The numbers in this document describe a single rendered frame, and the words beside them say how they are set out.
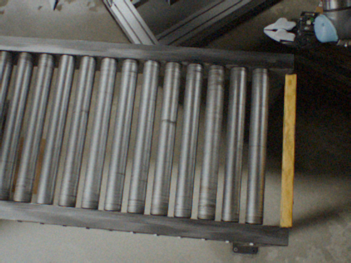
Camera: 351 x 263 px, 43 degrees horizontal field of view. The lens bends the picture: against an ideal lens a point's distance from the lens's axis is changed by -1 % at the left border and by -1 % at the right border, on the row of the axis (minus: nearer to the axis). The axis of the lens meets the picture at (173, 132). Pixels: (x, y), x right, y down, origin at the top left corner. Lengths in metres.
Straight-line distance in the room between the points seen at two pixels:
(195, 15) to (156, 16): 0.18
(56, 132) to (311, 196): 1.22
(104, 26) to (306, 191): 1.27
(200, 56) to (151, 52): 0.14
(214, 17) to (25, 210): 1.21
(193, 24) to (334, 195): 0.99
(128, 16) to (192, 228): 1.15
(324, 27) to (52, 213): 0.89
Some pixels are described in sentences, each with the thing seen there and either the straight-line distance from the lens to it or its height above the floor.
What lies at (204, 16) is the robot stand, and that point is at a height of 0.23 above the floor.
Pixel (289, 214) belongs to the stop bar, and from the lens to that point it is 1.22.
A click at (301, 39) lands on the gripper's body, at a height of 0.79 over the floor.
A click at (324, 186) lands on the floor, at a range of 2.11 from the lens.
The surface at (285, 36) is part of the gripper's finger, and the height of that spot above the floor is 0.78.
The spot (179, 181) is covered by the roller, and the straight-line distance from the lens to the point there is 1.23.
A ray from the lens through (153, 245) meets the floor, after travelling 2.02.
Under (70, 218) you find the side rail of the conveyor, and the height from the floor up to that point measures 0.80.
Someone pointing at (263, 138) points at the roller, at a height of 0.80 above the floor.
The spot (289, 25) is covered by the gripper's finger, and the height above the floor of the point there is 0.78.
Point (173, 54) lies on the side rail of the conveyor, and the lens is 1.33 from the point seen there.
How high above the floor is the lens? 2.01
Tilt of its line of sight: 75 degrees down
